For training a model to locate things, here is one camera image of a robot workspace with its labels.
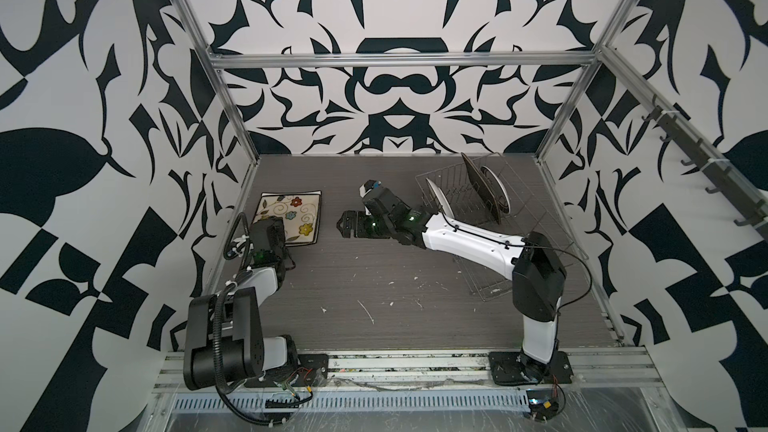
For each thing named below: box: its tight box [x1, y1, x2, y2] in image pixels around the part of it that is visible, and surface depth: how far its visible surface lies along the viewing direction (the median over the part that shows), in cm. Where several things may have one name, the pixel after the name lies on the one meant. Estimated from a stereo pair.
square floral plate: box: [252, 190, 323, 247], surface depth 104 cm
